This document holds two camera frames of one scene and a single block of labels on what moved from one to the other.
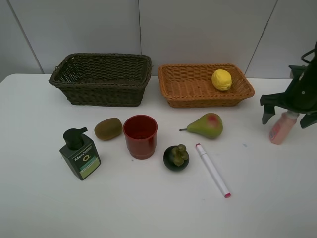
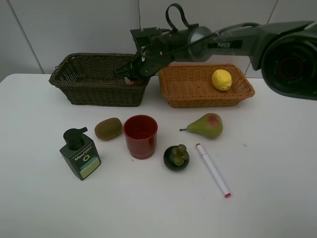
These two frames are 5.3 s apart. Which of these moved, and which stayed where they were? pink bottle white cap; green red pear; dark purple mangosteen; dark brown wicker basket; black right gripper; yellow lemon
Moved: black right gripper; pink bottle white cap
Stayed: yellow lemon; dark purple mangosteen; dark brown wicker basket; green red pear
